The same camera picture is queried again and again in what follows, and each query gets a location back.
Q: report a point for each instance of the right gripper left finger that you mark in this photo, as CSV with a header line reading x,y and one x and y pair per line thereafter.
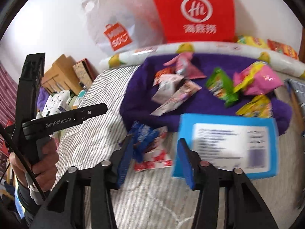
x,y
120,160

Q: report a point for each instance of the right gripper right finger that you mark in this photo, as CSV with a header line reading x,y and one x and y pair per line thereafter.
x,y
190,163

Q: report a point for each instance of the blue cookie snack packet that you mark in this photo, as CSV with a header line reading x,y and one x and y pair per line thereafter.
x,y
141,137

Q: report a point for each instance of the white pink snack packet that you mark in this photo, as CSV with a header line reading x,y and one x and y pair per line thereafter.
x,y
188,89

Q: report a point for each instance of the green snack packet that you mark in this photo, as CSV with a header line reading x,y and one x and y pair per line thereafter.
x,y
221,86

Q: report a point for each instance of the dark pink Haidilao snack packet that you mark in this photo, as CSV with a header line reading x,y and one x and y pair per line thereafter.
x,y
182,66

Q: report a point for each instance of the pink yellow snack packet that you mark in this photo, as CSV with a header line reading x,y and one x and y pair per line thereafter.
x,y
256,79

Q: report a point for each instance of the pink peach snack packet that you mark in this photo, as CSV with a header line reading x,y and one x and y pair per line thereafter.
x,y
167,87

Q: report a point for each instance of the person's left hand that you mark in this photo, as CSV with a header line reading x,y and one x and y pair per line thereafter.
x,y
45,170

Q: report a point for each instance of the blue tissue pack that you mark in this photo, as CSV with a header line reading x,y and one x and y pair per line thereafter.
x,y
234,142

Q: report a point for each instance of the purple cloth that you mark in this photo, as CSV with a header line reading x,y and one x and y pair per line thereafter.
x,y
138,106

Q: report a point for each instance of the grey checked fabric pouch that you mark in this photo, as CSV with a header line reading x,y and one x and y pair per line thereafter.
x,y
296,92

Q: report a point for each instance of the yellow chips bag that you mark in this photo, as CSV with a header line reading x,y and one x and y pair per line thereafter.
x,y
252,41

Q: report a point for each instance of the lemon print paper roll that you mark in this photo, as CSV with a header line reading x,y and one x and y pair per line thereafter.
x,y
278,62

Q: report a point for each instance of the orange chips bag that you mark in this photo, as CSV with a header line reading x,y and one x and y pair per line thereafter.
x,y
282,48

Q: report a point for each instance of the white Miniso plastic bag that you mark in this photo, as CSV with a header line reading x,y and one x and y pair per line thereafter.
x,y
121,25

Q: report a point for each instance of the red Haidilao paper bag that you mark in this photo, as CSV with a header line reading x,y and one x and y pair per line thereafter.
x,y
197,20

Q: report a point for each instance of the brown picture frame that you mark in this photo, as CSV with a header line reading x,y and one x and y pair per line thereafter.
x,y
85,73

